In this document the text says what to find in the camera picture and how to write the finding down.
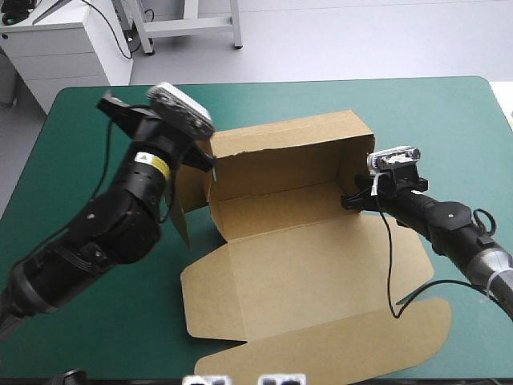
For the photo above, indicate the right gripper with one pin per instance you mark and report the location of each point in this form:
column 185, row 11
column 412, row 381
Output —
column 402, row 182

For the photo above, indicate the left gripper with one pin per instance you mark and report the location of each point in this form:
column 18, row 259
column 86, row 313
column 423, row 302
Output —
column 158, row 134

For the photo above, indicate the brown cardboard box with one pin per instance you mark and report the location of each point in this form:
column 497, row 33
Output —
column 304, row 260

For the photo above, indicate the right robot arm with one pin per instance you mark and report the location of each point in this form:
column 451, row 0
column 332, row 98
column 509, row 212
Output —
column 453, row 224

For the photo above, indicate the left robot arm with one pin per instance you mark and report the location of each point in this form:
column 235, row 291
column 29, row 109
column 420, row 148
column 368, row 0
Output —
column 104, row 228

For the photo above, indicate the white cabinet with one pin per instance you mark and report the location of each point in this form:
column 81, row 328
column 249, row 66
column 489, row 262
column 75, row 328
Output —
column 56, row 52

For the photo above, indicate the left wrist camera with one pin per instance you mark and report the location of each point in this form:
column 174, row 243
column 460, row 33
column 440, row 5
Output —
column 182, row 110

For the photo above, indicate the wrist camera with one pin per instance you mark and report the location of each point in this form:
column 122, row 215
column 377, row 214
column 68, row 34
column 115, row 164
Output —
column 394, row 158
column 182, row 110

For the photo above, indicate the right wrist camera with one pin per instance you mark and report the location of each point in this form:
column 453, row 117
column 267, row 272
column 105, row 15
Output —
column 394, row 158

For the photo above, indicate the white metal rack frame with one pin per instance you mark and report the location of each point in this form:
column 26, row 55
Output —
column 188, row 24

